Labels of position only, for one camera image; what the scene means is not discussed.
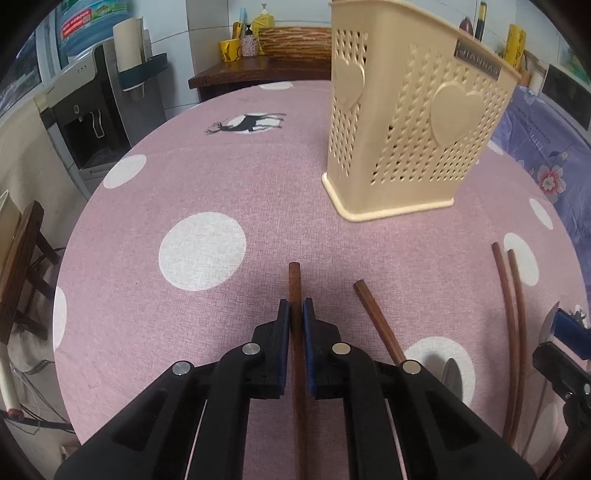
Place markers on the yellow soap bottle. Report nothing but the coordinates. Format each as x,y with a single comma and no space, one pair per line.
264,18

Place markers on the window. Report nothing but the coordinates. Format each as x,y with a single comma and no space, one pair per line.
23,78

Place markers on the brown wooden chopstick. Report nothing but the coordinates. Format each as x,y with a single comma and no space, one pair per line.
519,323
296,286
508,323
376,318

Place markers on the black chopstick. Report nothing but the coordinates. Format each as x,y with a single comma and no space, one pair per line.
481,23

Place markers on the blue water jug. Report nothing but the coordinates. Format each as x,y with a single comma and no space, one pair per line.
92,23

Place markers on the wicker basket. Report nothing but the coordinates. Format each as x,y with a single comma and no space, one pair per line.
295,41

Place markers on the steel spoon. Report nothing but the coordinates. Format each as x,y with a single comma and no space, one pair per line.
451,376

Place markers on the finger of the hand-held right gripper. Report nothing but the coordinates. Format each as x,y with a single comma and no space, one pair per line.
572,330
561,369

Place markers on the yellow mug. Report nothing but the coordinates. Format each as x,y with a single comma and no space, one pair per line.
229,50

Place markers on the dark blue cup holder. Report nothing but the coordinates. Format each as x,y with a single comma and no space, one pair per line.
147,69

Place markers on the white paper cup stack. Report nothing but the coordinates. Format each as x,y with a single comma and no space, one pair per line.
128,44

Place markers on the yellow roll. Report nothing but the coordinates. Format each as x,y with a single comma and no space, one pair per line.
515,44

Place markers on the cream plastic utensil basket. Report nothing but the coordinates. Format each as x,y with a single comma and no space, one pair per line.
397,152

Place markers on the wooden stool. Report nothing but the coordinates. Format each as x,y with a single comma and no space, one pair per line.
23,258

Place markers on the wooden side table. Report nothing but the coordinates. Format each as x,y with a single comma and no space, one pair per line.
258,74

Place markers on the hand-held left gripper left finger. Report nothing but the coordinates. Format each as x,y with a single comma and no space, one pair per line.
285,350

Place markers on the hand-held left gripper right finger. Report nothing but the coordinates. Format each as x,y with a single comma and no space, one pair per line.
308,360

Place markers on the water dispenser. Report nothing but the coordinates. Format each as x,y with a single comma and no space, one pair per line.
87,120

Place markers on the purple floral cloth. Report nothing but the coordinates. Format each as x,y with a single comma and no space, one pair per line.
545,143

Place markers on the white microwave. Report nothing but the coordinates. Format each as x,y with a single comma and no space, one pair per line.
565,81

